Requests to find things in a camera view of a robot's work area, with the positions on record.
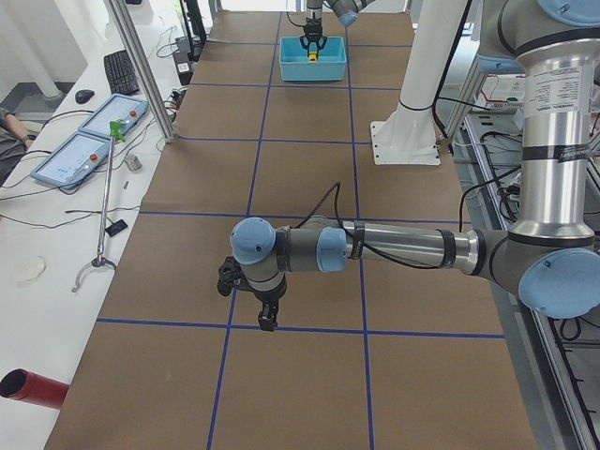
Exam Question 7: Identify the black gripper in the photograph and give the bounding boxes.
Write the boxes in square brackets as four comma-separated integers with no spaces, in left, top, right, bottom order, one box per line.
[217,256,287,332]
[299,18,327,55]

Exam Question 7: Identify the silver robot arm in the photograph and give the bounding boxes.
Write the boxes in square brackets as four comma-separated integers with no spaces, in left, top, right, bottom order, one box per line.
[217,1,599,331]
[299,0,372,61]

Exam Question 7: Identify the light blue plastic bin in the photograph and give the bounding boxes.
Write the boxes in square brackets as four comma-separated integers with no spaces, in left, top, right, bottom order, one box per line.
[278,37,347,82]

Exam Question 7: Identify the black keyboard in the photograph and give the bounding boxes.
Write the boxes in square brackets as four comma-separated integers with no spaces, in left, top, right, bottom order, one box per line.
[103,50,140,95]

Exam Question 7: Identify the small silver metal cylinder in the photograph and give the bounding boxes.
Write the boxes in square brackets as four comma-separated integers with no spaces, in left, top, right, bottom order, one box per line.
[124,154,142,173]

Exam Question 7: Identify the far teach pendant tablet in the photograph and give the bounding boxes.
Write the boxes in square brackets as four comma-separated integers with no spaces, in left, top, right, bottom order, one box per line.
[78,93,148,139]

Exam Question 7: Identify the teach pendant tablet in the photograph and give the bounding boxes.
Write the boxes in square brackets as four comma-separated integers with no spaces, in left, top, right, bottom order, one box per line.
[78,93,148,139]
[30,132,109,188]

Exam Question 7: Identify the reacher grabber tool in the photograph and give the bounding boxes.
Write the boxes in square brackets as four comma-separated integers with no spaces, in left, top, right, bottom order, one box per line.
[71,119,126,293]

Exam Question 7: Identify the black computer mouse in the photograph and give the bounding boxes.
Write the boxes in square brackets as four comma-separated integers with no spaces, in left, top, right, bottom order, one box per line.
[75,89,95,105]

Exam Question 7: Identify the near teach pendant tablet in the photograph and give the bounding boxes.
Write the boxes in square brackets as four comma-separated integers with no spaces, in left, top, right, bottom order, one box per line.
[30,132,109,188]

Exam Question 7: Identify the red cylinder tube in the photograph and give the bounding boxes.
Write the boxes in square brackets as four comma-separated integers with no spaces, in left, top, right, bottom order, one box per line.
[1,368,69,410]

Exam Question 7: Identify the seated person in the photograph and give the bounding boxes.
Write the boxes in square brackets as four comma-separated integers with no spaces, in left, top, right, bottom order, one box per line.
[0,108,36,184]

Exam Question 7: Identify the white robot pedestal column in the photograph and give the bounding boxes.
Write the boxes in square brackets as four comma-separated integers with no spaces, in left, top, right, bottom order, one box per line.
[370,0,471,166]

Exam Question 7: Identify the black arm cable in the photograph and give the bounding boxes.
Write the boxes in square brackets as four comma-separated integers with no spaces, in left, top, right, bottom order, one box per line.
[290,181,442,271]

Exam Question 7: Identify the aluminium frame post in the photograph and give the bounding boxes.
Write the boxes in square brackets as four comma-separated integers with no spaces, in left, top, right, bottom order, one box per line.
[105,0,174,143]

